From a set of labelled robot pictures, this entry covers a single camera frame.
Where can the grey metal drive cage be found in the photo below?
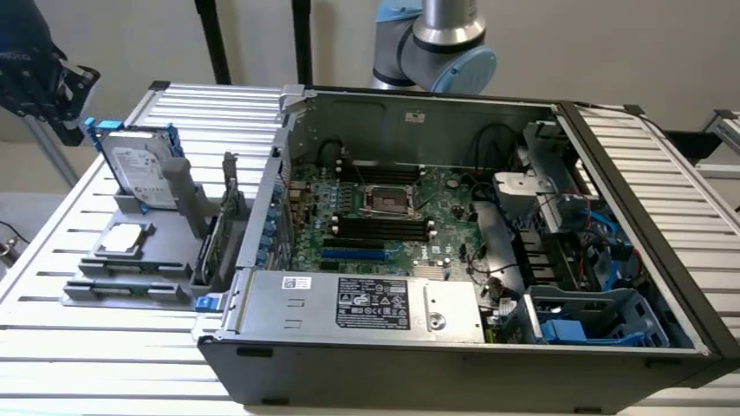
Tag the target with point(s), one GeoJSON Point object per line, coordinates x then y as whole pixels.
{"type": "Point", "coordinates": [543, 173]}

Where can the black stand pole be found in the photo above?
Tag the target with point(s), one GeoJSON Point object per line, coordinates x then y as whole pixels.
{"type": "Point", "coordinates": [215, 41]}
{"type": "Point", "coordinates": [302, 41]}

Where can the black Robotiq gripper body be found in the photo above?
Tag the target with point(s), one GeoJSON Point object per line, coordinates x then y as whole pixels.
{"type": "Point", "coordinates": [26, 65]}

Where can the CPU socket with metal frame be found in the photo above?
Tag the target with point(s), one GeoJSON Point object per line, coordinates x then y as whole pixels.
{"type": "Point", "coordinates": [386, 200]}

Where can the small silver heat sink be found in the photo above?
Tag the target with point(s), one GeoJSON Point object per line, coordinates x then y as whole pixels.
{"type": "Point", "coordinates": [433, 273]}

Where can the black open PC case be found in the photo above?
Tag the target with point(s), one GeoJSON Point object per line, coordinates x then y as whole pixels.
{"type": "Point", "coordinates": [439, 372]}

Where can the grey parts rack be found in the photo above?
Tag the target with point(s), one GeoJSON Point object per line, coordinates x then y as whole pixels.
{"type": "Point", "coordinates": [157, 242]}

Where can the blue plastic disk bay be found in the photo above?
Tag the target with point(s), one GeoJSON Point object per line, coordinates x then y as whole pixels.
{"type": "Point", "coordinates": [595, 318]}

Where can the blue disk carrier frame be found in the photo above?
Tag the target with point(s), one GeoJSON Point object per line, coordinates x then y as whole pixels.
{"type": "Point", "coordinates": [98, 130]}

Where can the green motherboard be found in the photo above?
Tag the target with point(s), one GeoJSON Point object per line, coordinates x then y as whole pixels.
{"type": "Point", "coordinates": [399, 225]}

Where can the blue expansion slot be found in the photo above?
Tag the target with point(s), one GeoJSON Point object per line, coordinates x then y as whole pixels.
{"type": "Point", "coordinates": [354, 255]}

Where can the black RAM slot bank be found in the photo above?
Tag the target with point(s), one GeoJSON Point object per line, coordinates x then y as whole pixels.
{"type": "Point", "coordinates": [385, 227]}
{"type": "Point", "coordinates": [385, 173]}

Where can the silver CPU chip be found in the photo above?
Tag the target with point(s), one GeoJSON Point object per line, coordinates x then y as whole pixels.
{"type": "Point", "coordinates": [123, 237]}

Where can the silver hard disk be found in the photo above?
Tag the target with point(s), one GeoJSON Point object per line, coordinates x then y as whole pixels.
{"type": "Point", "coordinates": [142, 171]}

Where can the blue case latch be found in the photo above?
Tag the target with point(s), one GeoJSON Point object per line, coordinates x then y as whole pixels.
{"type": "Point", "coordinates": [209, 302]}

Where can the green graphics card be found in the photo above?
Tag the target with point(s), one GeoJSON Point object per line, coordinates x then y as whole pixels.
{"type": "Point", "coordinates": [223, 216]}

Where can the black expansion slot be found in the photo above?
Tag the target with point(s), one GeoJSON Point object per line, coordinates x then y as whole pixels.
{"type": "Point", "coordinates": [353, 243]}

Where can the green RAM stick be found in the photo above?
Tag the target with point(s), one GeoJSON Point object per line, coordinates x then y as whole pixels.
{"type": "Point", "coordinates": [125, 289]}
{"type": "Point", "coordinates": [137, 265]}

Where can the grey tripod leg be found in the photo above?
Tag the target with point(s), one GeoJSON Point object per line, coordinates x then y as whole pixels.
{"type": "Point", "coordinates": [53, 149]}

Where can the silver power supply unit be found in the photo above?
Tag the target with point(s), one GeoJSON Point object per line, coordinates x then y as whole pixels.
{"type": "Point", "coordinates": [353, 307]}

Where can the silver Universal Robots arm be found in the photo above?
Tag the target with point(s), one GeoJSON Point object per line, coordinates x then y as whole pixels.
{"type": "Point", "coordinates": [429, 47]}

